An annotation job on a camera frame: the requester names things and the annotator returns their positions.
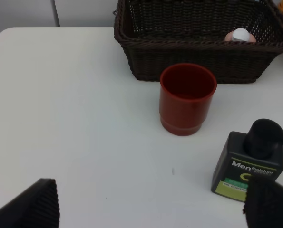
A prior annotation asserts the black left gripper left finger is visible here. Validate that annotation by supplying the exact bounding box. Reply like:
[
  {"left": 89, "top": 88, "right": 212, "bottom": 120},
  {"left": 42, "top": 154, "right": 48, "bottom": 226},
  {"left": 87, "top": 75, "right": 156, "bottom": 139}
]
[{"left": 0, "top": 179, "right": 60, "bottom": 228}]

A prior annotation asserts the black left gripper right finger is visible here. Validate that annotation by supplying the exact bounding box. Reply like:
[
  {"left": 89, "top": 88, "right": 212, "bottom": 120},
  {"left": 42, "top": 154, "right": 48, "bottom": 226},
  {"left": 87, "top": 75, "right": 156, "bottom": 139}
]
[{"left": 243, "top": 177, "right": 283, "bottom": 228}]

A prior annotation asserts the dark green pump bottle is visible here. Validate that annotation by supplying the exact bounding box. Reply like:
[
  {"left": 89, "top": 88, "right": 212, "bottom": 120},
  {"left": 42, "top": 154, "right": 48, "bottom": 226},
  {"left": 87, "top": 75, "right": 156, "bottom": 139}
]
[{"left": 211, "top": 119, "right": 283, "bottom": 202}]

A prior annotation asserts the pink bottle white cap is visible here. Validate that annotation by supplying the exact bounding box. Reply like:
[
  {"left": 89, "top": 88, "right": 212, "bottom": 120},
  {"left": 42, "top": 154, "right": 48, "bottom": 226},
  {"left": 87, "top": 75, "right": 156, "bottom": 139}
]
[{"left": 224, "top": 28, "right": 256, "bottom": 42}]

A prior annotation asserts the red plastic cup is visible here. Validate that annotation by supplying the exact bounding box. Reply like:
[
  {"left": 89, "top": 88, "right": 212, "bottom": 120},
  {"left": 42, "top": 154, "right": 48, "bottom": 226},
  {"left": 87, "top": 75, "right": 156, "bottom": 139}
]
[{"left": 159, "top": 63, "right": 217, "bottom": 136}]

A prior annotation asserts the dark brown wicker basket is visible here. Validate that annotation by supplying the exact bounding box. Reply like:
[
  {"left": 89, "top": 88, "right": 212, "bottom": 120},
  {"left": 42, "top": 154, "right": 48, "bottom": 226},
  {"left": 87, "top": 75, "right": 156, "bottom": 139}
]
[{"left": 114, "top": 0, "right": 283, "bottom": 84}]

